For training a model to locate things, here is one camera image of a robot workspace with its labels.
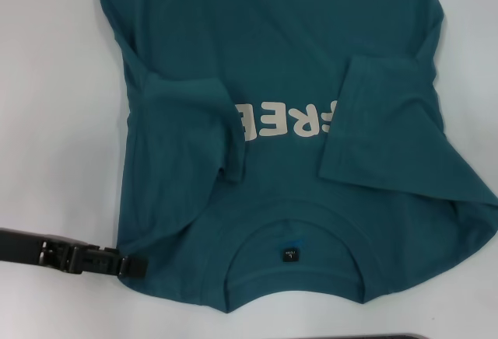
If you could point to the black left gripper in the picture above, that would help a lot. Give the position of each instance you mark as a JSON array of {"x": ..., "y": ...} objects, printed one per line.
[{"x": 31, "y": 249}]

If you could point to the teal blue printed t-shirt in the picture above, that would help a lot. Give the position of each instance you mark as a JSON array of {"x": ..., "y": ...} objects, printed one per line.
[{"x": 280, "y": 43}]

